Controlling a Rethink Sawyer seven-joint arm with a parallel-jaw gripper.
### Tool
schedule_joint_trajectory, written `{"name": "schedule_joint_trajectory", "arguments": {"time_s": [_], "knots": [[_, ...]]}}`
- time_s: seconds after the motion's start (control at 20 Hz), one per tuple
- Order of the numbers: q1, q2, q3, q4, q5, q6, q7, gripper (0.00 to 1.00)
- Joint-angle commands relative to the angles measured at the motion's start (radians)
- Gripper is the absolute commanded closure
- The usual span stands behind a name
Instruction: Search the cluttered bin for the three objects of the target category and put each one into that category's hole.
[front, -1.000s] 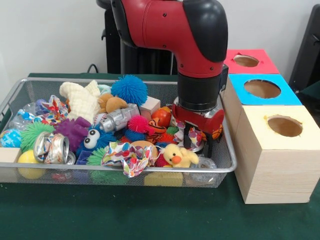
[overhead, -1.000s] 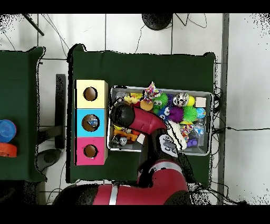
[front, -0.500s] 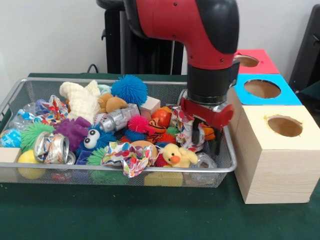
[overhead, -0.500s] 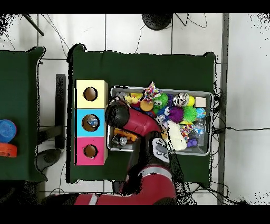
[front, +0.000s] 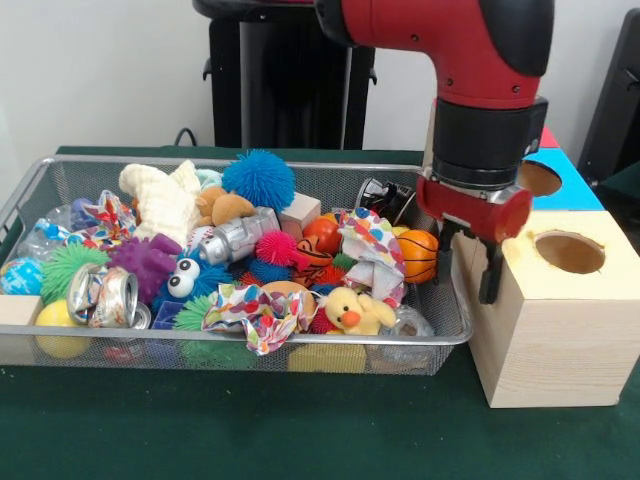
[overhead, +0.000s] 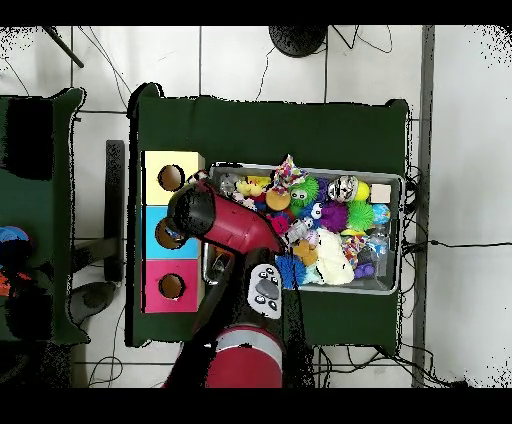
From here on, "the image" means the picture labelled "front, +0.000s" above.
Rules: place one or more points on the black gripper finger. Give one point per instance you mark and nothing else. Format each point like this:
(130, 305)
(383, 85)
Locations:
(491, 280)
(444, 250)

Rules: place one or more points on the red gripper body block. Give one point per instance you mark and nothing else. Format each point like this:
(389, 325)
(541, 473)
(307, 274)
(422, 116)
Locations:
(475, 215)

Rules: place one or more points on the orange toy basketball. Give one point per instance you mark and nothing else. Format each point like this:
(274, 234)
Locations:
(417, 255)

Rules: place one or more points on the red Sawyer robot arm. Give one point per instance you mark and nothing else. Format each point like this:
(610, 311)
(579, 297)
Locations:
(475, 50)

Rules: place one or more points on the wooden box with three holes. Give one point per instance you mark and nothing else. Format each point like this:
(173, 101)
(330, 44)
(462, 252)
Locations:
(560, 350)

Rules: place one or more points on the dark green side tablecloth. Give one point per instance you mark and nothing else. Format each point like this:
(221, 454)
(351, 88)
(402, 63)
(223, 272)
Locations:
(625, 200)

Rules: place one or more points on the black upright panel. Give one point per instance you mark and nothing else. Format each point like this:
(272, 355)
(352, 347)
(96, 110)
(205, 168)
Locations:
(617, 100)

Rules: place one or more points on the blue spiky rubber ball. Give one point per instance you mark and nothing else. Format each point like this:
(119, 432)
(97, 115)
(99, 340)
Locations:
(257, 180)

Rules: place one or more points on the silver toy robot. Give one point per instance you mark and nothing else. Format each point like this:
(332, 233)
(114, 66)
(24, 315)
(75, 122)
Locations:
(235, 235)

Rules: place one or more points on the cream waffle cloth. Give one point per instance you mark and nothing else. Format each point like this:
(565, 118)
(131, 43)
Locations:
(160, 200)

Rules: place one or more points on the purple knobby rubber ball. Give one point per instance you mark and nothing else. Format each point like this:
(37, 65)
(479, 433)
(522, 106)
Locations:
(145, 262)

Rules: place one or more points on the crushed silver drink can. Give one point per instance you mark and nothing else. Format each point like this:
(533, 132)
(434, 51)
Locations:
(102, 297)

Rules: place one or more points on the green spiky rubber ball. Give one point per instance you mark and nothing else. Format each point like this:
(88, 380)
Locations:
(65, 270)

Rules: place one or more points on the yellow ball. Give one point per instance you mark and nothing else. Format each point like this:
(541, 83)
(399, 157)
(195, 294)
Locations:
(50, 315)

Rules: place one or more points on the blue globe ball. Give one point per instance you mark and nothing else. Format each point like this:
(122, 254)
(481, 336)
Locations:
(20, 276)

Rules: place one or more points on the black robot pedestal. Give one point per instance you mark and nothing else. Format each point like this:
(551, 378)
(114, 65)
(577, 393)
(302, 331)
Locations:
(275, 75)

